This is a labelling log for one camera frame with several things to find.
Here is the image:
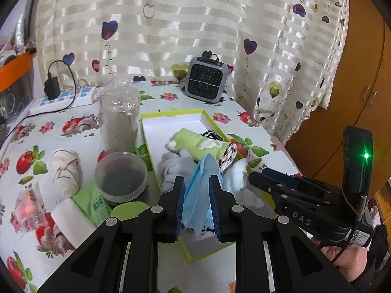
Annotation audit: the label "orange lid storage bin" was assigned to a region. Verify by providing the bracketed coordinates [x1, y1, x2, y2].
[1, 50, 32, 126]

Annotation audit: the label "clear jar dark contents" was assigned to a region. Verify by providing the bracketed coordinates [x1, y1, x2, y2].
[95, 151, 148, 204]

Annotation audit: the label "fruit pattern tablecloth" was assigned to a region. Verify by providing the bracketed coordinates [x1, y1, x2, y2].
[1, 81, 298, 292]

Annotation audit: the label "blue surgical face mask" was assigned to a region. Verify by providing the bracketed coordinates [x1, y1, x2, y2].
[182, 154, 223, 232]

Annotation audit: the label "white towel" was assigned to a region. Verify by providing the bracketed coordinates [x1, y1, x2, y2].
[51, 198, 96, 248]

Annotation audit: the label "tall clear plastic bottle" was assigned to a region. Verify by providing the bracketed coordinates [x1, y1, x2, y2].
[99, 77, 141, 152]

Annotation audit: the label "green floral cloth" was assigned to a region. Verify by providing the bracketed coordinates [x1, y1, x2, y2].
[166, 128, 237, 172]

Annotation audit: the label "black power adapter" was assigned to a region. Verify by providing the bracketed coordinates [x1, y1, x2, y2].
[44, 73, 61, 101]

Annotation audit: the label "clear packet orange earplugs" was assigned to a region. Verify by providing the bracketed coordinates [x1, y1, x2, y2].
[10, 183, 46, 233]

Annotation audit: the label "black cable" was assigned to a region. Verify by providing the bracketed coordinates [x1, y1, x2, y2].
[0, 59, 78, 150]

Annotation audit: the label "small grey space heater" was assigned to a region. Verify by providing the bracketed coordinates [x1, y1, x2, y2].
[182, 51, 229, 104]

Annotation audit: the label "lime green shallow box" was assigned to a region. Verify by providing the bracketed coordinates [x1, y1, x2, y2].
[141, 110, 274, 261]

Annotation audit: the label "black white striped cloth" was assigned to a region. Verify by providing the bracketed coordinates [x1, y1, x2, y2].
[185, 226, 215, 239]
[201, 130, 225, 142]

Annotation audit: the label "person's right hand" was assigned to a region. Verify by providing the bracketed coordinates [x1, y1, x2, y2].
[311, 236, 368, 282]

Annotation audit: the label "white power strip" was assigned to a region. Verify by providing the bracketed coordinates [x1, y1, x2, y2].
[30, 87, 97, 115]

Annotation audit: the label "white bandage cloth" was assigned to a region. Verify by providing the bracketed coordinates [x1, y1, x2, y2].
[51, 149, 81, 198]

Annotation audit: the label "cream heart pattern curtain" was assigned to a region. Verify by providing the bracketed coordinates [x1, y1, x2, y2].
[36, 0, 349, 143]

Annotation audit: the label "green lid plastic jar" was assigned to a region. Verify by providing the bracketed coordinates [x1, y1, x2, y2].
[111, 201, 150, 221]

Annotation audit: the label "black white striped cloth front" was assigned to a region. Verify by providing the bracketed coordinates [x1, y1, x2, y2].
[185, 226, 215, 239]

